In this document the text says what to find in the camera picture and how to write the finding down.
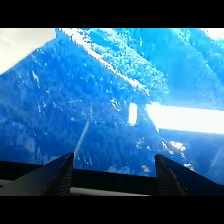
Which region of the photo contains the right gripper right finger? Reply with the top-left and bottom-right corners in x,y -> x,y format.
154,153 -> 224,197

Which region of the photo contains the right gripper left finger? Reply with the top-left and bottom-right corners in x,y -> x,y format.
0,152 -> 75,197

